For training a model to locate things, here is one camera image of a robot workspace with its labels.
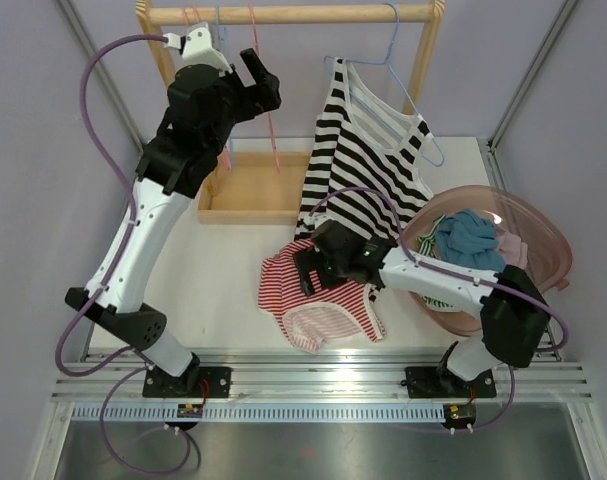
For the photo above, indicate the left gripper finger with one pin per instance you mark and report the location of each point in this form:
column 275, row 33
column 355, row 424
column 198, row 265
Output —
column 270, row 97
column 254, row 65

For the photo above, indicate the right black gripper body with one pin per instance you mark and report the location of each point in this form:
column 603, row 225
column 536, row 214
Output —
column 333, row 271

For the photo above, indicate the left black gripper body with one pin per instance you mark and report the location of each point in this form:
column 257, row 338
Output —
column 243, row 103

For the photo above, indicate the red striped tank top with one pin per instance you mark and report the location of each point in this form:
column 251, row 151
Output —
column 328, row 316

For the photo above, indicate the green striped tank top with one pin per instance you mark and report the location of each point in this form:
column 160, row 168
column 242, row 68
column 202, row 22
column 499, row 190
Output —
column 427, row 247

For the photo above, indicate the blue tank top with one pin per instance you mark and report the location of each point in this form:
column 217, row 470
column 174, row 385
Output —
column 468, row 240

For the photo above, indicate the mauve tank top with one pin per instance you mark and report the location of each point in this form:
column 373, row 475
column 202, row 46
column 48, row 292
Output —
column 512, row 249

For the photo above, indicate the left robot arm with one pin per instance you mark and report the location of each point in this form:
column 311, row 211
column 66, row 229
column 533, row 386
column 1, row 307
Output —
column 205, row 101

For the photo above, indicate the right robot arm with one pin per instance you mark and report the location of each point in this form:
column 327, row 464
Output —
column 511, row 311

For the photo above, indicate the black white striped tank top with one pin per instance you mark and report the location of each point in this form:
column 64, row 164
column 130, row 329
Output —
column 363, row 168

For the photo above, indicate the wooden clothes rack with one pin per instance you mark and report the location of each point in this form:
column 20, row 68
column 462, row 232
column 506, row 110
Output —
column 253, row 192

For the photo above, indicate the pink translucent plastic basin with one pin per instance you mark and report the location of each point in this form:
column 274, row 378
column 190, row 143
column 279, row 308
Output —
column 549, row 254

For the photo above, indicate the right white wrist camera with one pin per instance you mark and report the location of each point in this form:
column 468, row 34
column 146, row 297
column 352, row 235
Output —
column 315, row 220

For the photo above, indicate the aluminium mounting rail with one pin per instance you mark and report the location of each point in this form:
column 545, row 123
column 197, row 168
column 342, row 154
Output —
column 336, row 376

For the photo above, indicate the slotted cable duct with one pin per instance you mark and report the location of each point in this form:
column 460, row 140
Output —
column 274, row 413

